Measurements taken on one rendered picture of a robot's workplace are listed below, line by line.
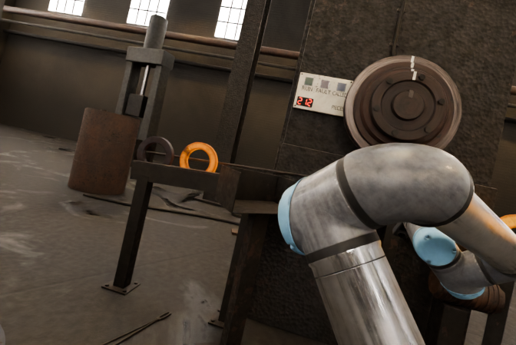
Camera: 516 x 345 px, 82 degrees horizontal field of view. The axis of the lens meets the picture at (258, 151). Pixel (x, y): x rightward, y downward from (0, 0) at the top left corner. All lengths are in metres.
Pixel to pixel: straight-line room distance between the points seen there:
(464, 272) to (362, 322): 0.54
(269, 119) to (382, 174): 7.22
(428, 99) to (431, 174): 0.96
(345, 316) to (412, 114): 1.00
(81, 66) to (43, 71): 1.26
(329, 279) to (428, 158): 0.21
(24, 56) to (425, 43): 11.05
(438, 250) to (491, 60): 1.10
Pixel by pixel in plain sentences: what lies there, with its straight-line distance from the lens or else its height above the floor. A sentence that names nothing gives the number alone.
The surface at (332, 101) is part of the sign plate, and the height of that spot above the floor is 1.13.
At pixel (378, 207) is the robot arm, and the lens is 0.42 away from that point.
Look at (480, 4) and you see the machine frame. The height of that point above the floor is 1.70.
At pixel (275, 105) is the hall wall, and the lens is 7.64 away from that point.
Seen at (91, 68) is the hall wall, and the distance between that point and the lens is 10.02.
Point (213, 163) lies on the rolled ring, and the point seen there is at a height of 0.70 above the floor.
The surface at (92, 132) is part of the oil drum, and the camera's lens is 3.56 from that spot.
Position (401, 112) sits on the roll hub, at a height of 1.08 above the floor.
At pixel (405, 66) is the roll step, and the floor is 1.29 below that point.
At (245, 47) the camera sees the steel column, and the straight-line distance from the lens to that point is 4.29.
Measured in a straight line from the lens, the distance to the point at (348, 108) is 1.38.
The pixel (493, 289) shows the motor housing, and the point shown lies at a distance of 1.43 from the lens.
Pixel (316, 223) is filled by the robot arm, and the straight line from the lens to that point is 0.45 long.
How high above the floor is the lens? 0.79
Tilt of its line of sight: level
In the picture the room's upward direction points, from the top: 13 degrees clockwise
